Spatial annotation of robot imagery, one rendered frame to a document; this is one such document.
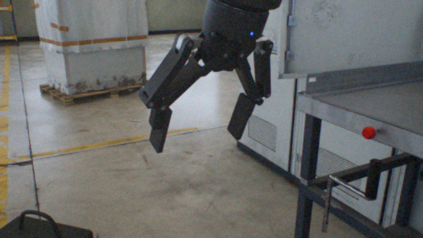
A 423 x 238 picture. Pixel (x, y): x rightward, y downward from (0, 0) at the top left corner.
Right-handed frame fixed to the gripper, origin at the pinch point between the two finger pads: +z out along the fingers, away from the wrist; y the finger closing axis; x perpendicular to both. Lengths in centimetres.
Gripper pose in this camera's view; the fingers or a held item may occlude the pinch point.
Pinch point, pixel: (198, 134)
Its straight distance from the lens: 53.8
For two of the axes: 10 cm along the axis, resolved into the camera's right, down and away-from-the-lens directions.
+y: -8.3, 1.0, -5.5
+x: 4.9, 5.9, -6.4
